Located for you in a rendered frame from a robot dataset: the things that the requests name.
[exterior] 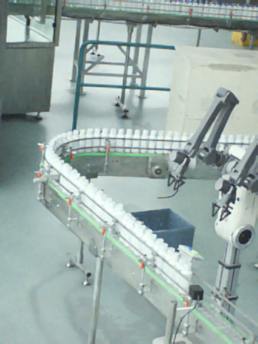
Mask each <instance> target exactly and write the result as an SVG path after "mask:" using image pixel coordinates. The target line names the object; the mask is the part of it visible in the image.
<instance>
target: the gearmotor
mask: <svg viewBox="0 0 258 344"><path fill-rule="evenodd" d="M170 155H171V153H166V154H165V155H164V157H158V156H150V157H148V162H147V173H146V174H147V177H148V178H151V179H165V174H166V170H170V169H173V170H175V169H176V167H177V165H178V164H176V163H174V162H173V161H170ZM196 165H197V158H196V157H195V158H194V159H192V158H191V162H190V163H189V165H188V167H187V169H186V170H195V169H196ZM178 189H179V188H178ZM178 189H177V191H178ZM177 191H176V193H177ZM176 193H175V194H176ZM175 194H174V195H175ZM174 195H172V196H174ZM172 196H169V197H172ZM169 197H157V198H169Z"/></svg>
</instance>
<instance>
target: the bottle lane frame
mask: <svg viewBox="0 0 258 344"><path fill-rule="evenodd" d="M49 190H50V191H52V198H53V199H54V200H52V201H51V207H49V205H48V206H47V205H46V206H45V207H47V209H48V210H49V211H50V212H51V213H53V214H54V215H55V216H56V218H57V219H58V220H59V221H60V222H61V223H63V224H64V225H65V226H66V227H67V224H68V220H67V219H68V213H69V205H68V199H65V197H66V196H65V195H63V194H62V193H61V192H60V191H59V190H58V189H57V188H56V187H55V186H54V185H53V184H51V183H50V182H49ZM77 213H78V214H79V216H78V219H76V218H77ZM71 219H76V220H77V221H78V225H77V226H75V227H71V229H70V231H71V232H72V233H74V234H75V235H76V236H77V237H78V238H79V239H80V240H81V241H83V242H84V243H85V244H86V245H87V246H88V247H89V241H90V239H91V238H92V239H93V240H95V241H96V242H97V244H98V253H97V255H98V256H99V257H100V258H101V252H102V251H101V248H102V245H103V238H104V235H102V234H101V233H102V229H98V227H100V226H98V224H96V222H94V221H93V220H92V219H91V218H90V217H89V216H88V215H87V214H85V213H84V212H83V211H82V210H80V209H79V207H77V206H76V205H74V204H73V203H72V209H71ZM76 220H72V221H71V226H73V225H76ZM112 243H113V244H114V247H113V249H111V250H112V251H113V253H112V256H110V255H111V250H107V251H106V252H105V256H109V257H106V258H105V259H104V260H103V261H104V262H105V263H106V264H107V265H109V267H110V268H112V270H113V271H115V272H116V273H117V274H118V275H119V276H120V277H121V278H122V279H123V280H124V281H126V282H127V283H128V284H129V285H130V286H131V287H132V289H133V290H134V291H136V292H137V293H138V290H139V289H140V287H139V283H140V282H141V272H142V270H141V269H140V265H141V263H137V260H138V259H137V258H136V257H135V256H133V255H132V254H131V252H130V251H129V250H127V248H125V247H124V245H121V244H120V243H119V242H118V241H117V240H116V239H115V238H113V237H112V235H110V234H109V233H107V236H106V243H105V249H110V248H111V244H112ZM150 278H151V279H152V284H150V285H147V286H145V287H144V291H143V292H145V291H148V290H149V286H151V291H150V292H148V293H144V295H143V296H141V297H142V298H143V299H144V300H145V301H147V302H148V303H149V304H150V305H151V306H152V307H153V308H154V309H155V310H156V311H158V312H159V313H160V314H161V315H162V316H163V317H164V318H165V319H166V320H167V316H168V310H169V305H170V301H171V300H176V301H177V308H185V302H182V299H184V298H182V297H181V296H180V295H178V294H177V293H176V291H173V290H172V288H170V287H169V286H168V285H167V284H166V283H165V282H164V281H162V280H161V279H160V278H159V277H158V276H157V275H155V274H154V272H152V271H150V269H148V268H147V267H146V266H145V271H144V284H148V283H150ZM138 294H139V293H138ZM203 302H204V303H206V302H205V301H204V300H203ZM206 304H207V305H208V306H209V307H210V308H211V309H212V310H214V311H215V312H216V313H218V312H217V311H216V310H215V309H214V308H213V307H211V306H210V305H209V304H208V303H206ZM186 313H187V311H186V310H184V311H177V312H176V318H175V323H174V327H175V328H176V329H177V327H178V326H179V323H180V321H181V319H182V318H183V316H184V315H185V314H186ZM218 314H219V313H218ZM219 315H220V314H219ZM220 317H223V316H221V315H220ZM196 318H197V319H198V322H197V325H195V326H196V327H197V331H196V332H192V333H189V334H188V336H186V338H187V339H188V340H190V341H191V342H192V343H193V344H235V342H232V341H231V340H230V339H229V338H227V337H226V335H224V334H223V333H222V332H221V331H222V330H221V331H220V330H219V329H218V328H217V327H215V326H214V325H213V324H212V323H211V322H209V321H208V319H206V318H205V317H203V316H202V315H201V314H200V312H198V311H196V309H193V310H192V311H191V312H190V315H189V321H188V324H189V325H192V324H194V323H195V319H196ZM223 318H224V317H223ZM185 319H186V316H185V317H184V318H183V320H182V322H181V324H180V326H179V329H178V330H179V331H180V332H181V333H182V332H183V330H184V323H185ZM224 319H225V318H224ZM225 321H227V322H228V323H229V325H231V326H232V327H233V328H234V329H235V330H237V332H239V333H240V334H241V335H242V336H244V337H245V338H246V340H249V339H248V338H247V337H246V336H245V335H244V334H242V333H241V332H240V331H239V330H238V329H237V328H235V327H234V326H233V325H232V324H230V322H229V321H228V320H227V319H225ZM182 334H183V333H182ZM249 341H250V340H249Z"/></svg>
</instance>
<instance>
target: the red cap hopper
mask: <svg viewBox="0 0 258 344"><path fill-rule="evenodd" d="M89 24H90V22H89V21H88V20H87V21H84V28H83V37H82V43H83V42H84V41H87V40H88V32H89ZM141 28H142V25H137V27H136V33H135V40H134V42H137V43H140V41H141ZM152 31H153V25H151V24H149V25H147V33H146V40H145V43H148V44H151V37H152ZM80 35H81V21H76V27H75V36H74V52H73V60H72V69H71V78H69V79H68V80H69V81H76V80H77V78H76V76H77V69H78V52H79V44H80ZM95 46H96V45H95V44H92V45H91V46H90V47H89V48H87V47H88V46H87V45H86V46H85V48H84V55H83V63H82V72H81V83H84V76H85V75H89V76H102V77H116V78H123V77H124V74H116V73H104V72H90V70H91V69H92V68H93V67H94V66H95V65H120V66H124V65H125V62H117V61H102V60H103V59H104V58H105V56H104V55H102V56H101V57H100V58H99V59H97V60H96V61H93V60H86V55H87V53H88V52H89V51H90V50H91V49H92V48H94V47H95ZM118 48H119V49H120V50H121V52H122V53H123V54H124V55H125V57H126V51H125V50H124V49H123V48H122V47H121V46H118ZM150 49H151V48H144V59H143V65H142V70H141V69H140V68H139V67H138V65H137V61H138V55H139V47H134V53H133V60H132V58H131V57H130V60H129V66H132V67H131V74H127V77H128V78H131V82H128V84H129V85H137V83H136V78H140V79H141V85H140V87H146V81H147V69H148V63H149V56H150ZM85 64H91V65H90V66H89V67H88V68H86V69H85ZM136 73H138V74H136ZM80 94H81V95H85V93H84V92H83V87H80ZM136 96H138V97H139V98H147V96H146V95H145V91H143V90H140V91H139V94H136Z"/></svg>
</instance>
